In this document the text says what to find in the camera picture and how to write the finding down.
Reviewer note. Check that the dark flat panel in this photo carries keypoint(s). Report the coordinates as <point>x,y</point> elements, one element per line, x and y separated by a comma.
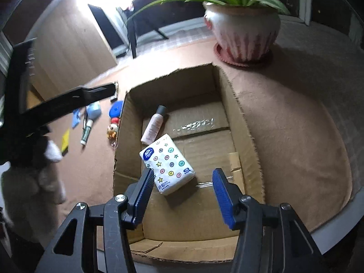
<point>105,25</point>

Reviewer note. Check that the white patterned lighter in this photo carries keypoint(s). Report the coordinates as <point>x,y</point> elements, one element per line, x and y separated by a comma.
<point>116,94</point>

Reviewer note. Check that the blue round lid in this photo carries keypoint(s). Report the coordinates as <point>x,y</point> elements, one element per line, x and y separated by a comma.
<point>116,108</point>

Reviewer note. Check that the yellow and black card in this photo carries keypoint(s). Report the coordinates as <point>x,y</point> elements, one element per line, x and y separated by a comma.
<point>66,140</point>

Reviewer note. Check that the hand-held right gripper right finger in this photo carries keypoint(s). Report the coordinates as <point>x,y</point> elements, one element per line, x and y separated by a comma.
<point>220,196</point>

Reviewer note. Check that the blue plastic holder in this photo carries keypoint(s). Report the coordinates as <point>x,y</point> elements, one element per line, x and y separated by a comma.
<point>76,118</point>

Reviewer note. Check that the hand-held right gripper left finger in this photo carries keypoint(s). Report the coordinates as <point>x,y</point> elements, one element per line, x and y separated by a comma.
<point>145,190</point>

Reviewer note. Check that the brown table mat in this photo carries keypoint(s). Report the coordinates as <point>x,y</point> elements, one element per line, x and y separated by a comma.
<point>284,133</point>

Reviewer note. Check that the red pot saucer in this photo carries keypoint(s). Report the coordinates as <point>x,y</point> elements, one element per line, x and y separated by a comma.
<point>227,59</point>

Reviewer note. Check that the black pen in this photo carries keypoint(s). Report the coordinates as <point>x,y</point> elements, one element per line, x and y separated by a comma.
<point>84,122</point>

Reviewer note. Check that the small red and gold figurine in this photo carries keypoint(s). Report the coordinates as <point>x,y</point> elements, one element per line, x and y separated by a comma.
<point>113,129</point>

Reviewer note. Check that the white patterned tissue pack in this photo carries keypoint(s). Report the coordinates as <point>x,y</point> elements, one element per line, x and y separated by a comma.
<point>170,162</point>

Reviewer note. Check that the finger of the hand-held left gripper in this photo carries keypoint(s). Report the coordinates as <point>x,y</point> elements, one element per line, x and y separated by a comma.
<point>85,95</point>

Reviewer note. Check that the green and white tube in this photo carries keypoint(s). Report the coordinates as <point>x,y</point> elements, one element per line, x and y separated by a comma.
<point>85,136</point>

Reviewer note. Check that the light blue and white tube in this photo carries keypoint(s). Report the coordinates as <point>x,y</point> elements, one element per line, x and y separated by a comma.
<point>93,110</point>

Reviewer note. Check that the pink bottle with black cap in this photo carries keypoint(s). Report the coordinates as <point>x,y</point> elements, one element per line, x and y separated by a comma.
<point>152,129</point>

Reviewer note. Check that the black chair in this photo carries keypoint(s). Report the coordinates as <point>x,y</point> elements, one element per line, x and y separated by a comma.
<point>133,42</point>

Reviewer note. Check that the large closed cardboard box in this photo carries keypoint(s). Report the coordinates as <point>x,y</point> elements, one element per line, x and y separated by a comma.
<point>71,42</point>

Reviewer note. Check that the white and red flower pot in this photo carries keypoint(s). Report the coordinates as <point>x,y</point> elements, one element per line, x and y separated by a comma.
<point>241,31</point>

